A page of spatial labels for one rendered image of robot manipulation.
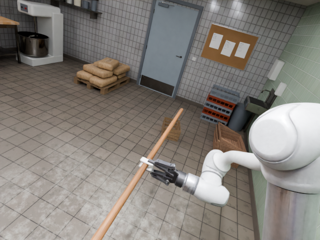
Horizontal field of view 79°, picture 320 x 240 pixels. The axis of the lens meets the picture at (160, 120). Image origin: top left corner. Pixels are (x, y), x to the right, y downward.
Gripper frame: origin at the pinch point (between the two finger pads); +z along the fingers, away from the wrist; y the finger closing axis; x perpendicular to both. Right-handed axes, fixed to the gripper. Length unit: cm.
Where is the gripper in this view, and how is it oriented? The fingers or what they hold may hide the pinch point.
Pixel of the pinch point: (146, 164)
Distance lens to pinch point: 99.9
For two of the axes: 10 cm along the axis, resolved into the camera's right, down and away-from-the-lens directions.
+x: 3.2, -3.9, 8.6
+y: -2.4, 8.5, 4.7
